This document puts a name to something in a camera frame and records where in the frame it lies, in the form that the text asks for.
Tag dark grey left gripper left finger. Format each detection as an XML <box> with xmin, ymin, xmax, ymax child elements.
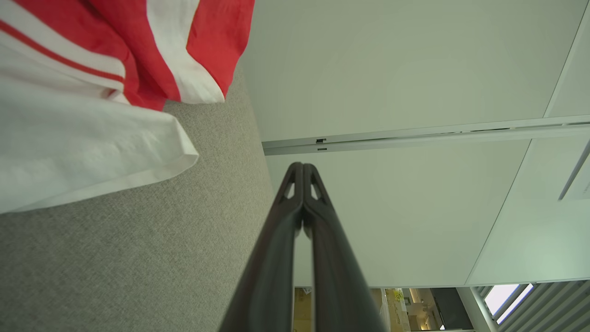
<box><xmin>220</xmin><ymin>162</ymin><xmax>304</xmax><ymax>332</ymax></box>

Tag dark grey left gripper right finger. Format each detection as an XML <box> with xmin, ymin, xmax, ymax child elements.
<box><xmin>303</xmin><ymin>164</ymin><xmax>387</xmax><ymax>332</ymax></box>

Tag red shorts with white stripe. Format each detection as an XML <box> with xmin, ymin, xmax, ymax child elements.
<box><xmin>88</xmin><ymin>0</ymin><xmax>255</xmax><ymax>111</ymax></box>

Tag red white basketball jersey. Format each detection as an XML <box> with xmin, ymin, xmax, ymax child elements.
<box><xmin>0</xmin><ymin>0</ymin><xmax>200</xmax><ymax>213</ymax></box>

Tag brown cardboard box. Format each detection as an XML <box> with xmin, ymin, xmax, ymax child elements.
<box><xmin>385</xmin><ymin>288</ymin><xmax>412</xmax><ymax>332</ymax></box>

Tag black flat screen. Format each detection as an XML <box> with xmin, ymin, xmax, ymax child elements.
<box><xmin>430</xmin><ymin>288</ymin><xmax>474</xmax><ymax>331</ymax></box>

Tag grey fabric sofa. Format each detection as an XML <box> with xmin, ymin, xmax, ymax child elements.
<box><xmin>0</xmin><ymin>65</ymin><xmax>276</xmax><ymax>332</ymax></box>

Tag grey window blinds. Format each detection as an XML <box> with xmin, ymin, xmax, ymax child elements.
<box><xmin>475</xmin><ymin>280</ymin><xmax>590</xmax><ymax>332</ymax></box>

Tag aluminium partition post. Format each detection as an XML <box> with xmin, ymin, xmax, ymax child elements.
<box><xmin>262</xmin><ymin>115</ymin><xmax>590</xmax><ymax>156</ymax></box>

